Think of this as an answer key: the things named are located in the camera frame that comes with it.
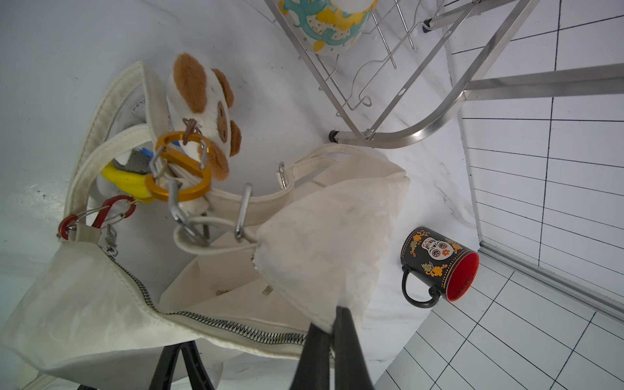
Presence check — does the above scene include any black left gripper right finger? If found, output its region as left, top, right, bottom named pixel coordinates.
left=333, top=306, right=374, bottom=390

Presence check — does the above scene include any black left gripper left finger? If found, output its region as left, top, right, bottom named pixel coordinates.
left=290, top=323, right=331, bottom=390

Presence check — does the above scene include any cream canvas tote bag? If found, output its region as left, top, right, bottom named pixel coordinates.
left=1, top=63, right=410, bottom=389

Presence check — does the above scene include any orange carabiner clip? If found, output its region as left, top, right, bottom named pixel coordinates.
left=146, top=132, right=211, bottom=202

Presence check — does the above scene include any brown white plush dog charm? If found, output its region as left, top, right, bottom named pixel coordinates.
left=166, top=53, right=242, bottom=182

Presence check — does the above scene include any black skull mug red inside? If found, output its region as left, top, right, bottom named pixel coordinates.
left=401, top=227, right=480, bottom=309

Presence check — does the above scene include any yellow plush charm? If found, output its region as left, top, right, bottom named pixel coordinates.
left=101, top=162, right=154, bottom=203

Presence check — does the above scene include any red carabiner clip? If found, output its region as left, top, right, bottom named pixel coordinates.
left=57, top=195, right=138, bottom=241

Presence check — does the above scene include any stainless steel dish rack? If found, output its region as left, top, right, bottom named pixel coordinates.
left=267, top=1, right=623, bottom=149

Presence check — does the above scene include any teal yellow patterned bowl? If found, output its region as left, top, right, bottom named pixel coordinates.
left=278, top=0, right=378, bottom=55

